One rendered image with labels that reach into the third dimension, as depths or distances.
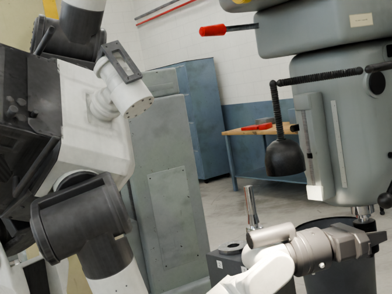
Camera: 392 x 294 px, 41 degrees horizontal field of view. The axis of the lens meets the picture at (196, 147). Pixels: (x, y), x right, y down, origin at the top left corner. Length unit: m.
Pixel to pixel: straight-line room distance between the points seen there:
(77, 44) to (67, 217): 0.42
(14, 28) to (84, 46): 1.45
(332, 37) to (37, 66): 0.54
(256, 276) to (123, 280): 0.25
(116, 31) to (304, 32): 9.90
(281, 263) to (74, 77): 0.53
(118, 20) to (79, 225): 10.10
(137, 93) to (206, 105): 7.52
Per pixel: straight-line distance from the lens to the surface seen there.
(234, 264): 1.44
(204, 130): 8.39
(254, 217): 1.40
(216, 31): 1.03
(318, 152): 1.02
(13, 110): 0.90
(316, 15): 0.98
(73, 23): 1.13
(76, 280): 2.69
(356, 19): 0.97
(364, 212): 1.13
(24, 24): 2.59
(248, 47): 8.04
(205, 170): 8.41
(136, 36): 11.00
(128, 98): 0.92
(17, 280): 1.24
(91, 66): 1.14
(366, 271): 3.18
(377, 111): 1.03
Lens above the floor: 1.60
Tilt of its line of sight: 7 degrees down
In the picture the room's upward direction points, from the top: 10 degrees counter-clockwise
